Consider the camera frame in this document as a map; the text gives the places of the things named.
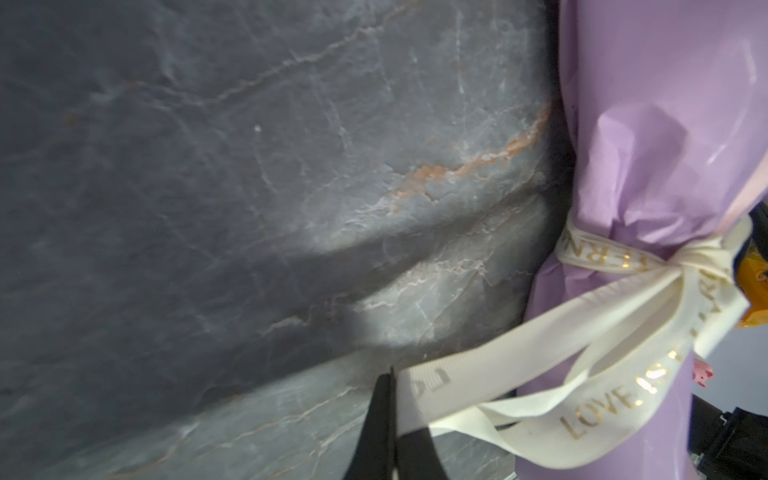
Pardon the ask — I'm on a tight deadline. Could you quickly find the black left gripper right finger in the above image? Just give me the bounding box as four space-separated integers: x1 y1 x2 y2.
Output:
397 428 449 480

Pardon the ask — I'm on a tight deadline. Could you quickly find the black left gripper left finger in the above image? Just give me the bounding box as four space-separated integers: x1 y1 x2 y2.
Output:
343 371 396 480

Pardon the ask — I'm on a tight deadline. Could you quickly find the cream printed ribbon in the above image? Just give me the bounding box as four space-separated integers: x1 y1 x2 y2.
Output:
396 218 752 469

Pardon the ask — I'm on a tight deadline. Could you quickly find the pink purple wrapping paper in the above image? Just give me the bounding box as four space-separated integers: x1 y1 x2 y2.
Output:
514 0 768 480

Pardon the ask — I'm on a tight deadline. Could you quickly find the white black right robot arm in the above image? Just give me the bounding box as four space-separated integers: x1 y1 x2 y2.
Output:
689 396 767 480

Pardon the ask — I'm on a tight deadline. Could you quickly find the small pink pig toy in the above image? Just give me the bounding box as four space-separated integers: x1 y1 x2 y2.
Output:
693 358 714 388

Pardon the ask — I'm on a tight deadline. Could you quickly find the yellow snack bag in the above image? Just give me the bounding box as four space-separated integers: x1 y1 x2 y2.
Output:
737 244 768 329

